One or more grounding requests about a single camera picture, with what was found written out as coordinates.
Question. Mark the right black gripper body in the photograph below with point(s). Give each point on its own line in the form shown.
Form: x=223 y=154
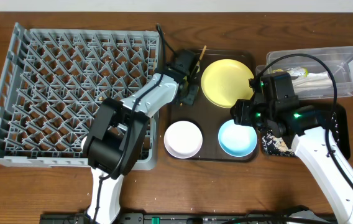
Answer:
x=250 y=114

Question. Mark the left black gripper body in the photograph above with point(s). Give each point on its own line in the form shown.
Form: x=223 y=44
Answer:
x=188 y=95

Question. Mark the light blue bowl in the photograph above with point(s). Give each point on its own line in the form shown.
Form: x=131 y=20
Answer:
x=237 y=140

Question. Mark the yellow round plate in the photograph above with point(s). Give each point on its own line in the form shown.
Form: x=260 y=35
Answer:
x=225 y=81

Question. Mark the wooden chopstick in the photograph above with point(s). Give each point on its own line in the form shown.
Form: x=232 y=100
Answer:
x=199 y=56

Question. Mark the white shallow bowl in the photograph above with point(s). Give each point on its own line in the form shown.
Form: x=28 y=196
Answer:
x=183 y=139

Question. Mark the green snack wrapper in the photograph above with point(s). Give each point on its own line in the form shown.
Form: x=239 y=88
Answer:
x=294 y=72

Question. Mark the white napkin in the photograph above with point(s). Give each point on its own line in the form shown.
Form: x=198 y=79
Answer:
x=312 y=81

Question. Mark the white cup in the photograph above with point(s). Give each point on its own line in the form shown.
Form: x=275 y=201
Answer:
x=83 y=143

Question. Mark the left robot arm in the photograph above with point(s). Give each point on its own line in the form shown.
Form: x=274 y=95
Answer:
x=114 y=141

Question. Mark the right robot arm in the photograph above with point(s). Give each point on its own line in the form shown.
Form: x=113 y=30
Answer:
x=312 y=142

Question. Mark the spilled rice pile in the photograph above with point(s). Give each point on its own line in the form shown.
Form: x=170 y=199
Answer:
x=275 y=146

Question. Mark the dark brown serving tray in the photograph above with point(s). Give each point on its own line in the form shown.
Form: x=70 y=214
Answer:
x=209 y=117

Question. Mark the clear plastic container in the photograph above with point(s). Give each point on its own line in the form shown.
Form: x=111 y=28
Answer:
x=338 y=59

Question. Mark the black rectangular bin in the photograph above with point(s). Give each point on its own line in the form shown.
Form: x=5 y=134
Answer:
x=340 y=131

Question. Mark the grey plastic dish rack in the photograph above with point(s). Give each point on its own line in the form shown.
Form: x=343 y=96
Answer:
x=53 y=82

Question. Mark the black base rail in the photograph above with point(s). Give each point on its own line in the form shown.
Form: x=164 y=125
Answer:
x=255 y=216

